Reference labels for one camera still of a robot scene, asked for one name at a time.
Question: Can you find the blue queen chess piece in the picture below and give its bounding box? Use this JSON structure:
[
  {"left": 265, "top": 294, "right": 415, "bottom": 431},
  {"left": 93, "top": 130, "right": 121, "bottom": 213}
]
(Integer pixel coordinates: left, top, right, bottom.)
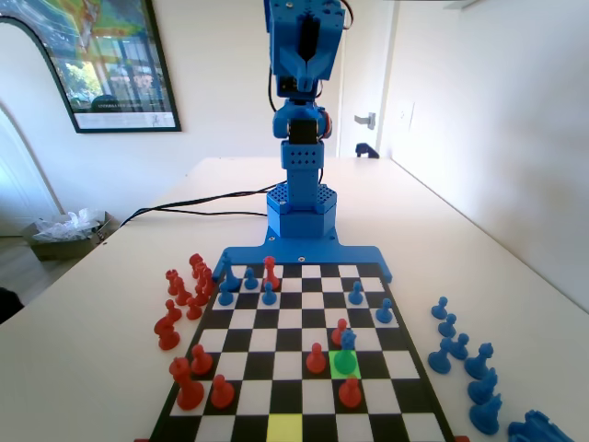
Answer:
[{"left": 331, "top": 327, "right": 359, "bottom": 377}]

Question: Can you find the red piece back row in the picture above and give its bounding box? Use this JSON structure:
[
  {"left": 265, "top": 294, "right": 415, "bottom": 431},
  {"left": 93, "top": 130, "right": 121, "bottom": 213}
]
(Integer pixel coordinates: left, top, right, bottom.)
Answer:
[{"left": 262, "top": 256, "right": 282, "bottom": 291}]

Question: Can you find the blue king chess piece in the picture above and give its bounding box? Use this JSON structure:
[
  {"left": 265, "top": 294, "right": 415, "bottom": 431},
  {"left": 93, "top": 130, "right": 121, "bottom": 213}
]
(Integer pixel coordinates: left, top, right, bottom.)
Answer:
[{"left": 222, "top": 257, "right": 240, "bottom": 292}]

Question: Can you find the blue bishop chess piece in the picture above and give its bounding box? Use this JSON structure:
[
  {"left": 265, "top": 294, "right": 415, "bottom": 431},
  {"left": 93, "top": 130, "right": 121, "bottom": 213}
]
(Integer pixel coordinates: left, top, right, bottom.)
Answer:
[
  {"left": 427, "top": 336, "right": 456, "bottom": 376},
  {"left": 463, "top": 343, "right": 496, "bottom": 380}
]

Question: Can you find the blue knight chess piece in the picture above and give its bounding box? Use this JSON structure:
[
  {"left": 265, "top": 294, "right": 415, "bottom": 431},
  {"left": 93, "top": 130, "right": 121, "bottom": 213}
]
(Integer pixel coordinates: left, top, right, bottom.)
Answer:
[
  {"left": 468, "top": 393, "right": 504, "bottom": 436},
  {"left": 468, "top": 366, "right": 500, "bottom": 406}
]

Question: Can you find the blue rook chess piece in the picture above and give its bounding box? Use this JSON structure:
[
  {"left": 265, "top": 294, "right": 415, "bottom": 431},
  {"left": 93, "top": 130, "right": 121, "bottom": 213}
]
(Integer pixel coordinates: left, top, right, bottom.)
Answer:
[{"left": 507, "top": 411, "right": 556, "bottom": 442}]

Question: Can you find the white door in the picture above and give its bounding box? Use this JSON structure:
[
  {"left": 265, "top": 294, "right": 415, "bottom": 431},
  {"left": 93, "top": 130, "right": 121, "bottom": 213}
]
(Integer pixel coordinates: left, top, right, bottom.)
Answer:
[{"left": 338, "top": 0, "right": 397, "bottom": 160}]

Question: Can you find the black framed poster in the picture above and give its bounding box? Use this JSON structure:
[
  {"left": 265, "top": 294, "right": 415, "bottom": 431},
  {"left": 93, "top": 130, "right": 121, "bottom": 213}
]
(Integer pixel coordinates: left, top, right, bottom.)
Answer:
[{"left": 0, "top": 0, "right": 183, "bottom": 135}]

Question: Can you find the clear plastic bag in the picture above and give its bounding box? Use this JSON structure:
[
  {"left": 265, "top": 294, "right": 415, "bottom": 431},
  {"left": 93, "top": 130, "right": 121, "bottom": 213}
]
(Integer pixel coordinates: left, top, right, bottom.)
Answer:
[{"left": 32, "top": 207, "right": 107, "bottom": 243}]

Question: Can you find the black white chessboard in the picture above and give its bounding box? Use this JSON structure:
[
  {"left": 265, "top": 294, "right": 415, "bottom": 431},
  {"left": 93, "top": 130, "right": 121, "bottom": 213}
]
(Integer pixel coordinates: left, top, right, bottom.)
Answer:
[{"left": 146, "top": 262, "right": 456, "bottom": 442}]

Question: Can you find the cardboard box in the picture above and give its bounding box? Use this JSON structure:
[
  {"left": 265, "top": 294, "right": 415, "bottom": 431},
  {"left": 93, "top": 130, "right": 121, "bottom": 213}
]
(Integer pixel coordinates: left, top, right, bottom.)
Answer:
[{"left": 22, "top": 210, "right": 121, "bottom": 262}]

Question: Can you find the dark blurry object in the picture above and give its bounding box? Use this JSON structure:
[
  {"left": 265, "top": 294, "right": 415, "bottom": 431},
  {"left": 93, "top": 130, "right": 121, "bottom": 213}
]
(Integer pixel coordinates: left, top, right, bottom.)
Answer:
[{"left": 0, "top": 285, "right": 25, "bottom": 324}]

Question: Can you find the red white black servo wire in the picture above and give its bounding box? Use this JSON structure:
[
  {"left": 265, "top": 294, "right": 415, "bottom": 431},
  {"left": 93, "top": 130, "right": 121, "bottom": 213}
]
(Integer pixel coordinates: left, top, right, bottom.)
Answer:
[{"left": 339, "top": 0, "right": 356, "bottom": 32}]

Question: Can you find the thick black camera cable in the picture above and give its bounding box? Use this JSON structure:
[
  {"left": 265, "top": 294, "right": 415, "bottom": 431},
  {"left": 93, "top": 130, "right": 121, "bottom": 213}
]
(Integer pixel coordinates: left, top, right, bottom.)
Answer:
[{"left": 268, "top": 59, "right": 283, "bottom": 114}]

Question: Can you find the black table cable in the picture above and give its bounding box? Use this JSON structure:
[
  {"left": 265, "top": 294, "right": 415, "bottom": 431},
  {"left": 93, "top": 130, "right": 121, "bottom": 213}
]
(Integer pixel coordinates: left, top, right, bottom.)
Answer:
[
  {"left": 131, "top": 206, "right": 271, "bottom": 218},
  {"left": 120, "top": 181, "right": 289, "bottom": 227}
]

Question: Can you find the blue base plate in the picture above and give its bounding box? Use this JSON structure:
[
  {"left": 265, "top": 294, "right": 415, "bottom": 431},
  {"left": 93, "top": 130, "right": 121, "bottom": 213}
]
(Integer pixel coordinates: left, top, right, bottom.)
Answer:
[{"left": 214, "top": 243, "right": 395, "bottom": 285}]

